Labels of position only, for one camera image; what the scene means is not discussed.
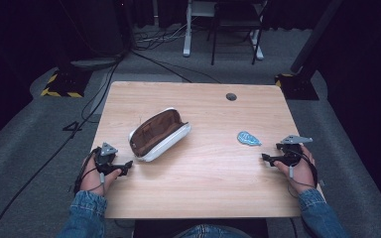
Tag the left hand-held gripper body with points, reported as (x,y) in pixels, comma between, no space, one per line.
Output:
(105,160)

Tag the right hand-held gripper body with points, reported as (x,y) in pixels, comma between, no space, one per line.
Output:
(291,152)

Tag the person's left hand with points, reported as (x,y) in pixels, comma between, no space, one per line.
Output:
(92,180)

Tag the person's right hand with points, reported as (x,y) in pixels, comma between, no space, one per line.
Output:
(302,175)

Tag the small blue patterned pouch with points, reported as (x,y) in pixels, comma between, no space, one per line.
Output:
(248,139)

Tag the white pencil case brown lining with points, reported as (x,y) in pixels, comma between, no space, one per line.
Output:
(157,134)

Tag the black yellow striped stand base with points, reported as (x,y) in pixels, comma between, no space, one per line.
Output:
(66,84)
(297,87)

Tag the person's legs in jeans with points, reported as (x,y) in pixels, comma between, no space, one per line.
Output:
(211,231)

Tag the black slanted stand pole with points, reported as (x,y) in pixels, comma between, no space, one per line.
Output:
(314,36)

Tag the black chair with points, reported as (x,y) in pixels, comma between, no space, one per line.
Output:
(236,20)

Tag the white desk frame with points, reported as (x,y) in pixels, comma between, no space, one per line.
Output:
(188,36)

